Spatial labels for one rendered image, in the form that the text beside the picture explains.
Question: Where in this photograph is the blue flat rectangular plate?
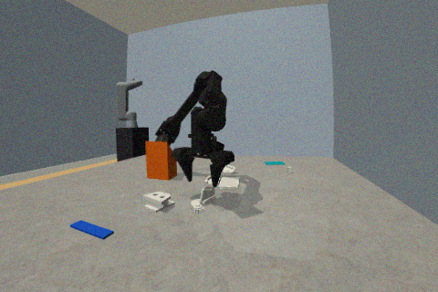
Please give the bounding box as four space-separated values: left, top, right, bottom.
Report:
70 220 114 239

